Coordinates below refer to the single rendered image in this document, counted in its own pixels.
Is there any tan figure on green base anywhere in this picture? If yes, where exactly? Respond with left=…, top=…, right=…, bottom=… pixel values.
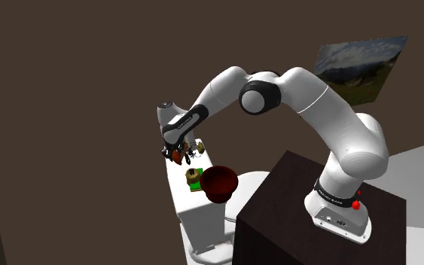
left=185, top=167, right=204, bottom=193

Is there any dark red bowl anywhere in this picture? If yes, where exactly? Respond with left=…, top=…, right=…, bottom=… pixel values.
left=199, top=165, right=239, bottom=204

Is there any white toilet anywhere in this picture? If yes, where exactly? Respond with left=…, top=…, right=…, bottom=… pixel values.
left=164, top=138, right=271, bottom=265

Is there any dark robot stand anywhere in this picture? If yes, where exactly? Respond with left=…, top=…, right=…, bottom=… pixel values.
left=232, top=149, right=407, bottom=265

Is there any landscape wall picture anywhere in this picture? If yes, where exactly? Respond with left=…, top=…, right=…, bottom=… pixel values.
left=313, top=35, right=409, bottom=108

